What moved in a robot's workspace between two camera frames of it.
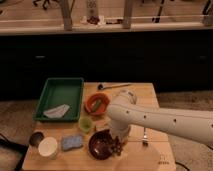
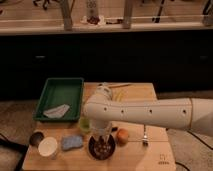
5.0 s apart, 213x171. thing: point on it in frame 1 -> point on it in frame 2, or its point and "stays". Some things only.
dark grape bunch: x=118 y=146 -> x=102 y=147
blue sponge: x=69 y=142 stays
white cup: x=48 y=147 stays
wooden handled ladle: x=102 y=86 stays
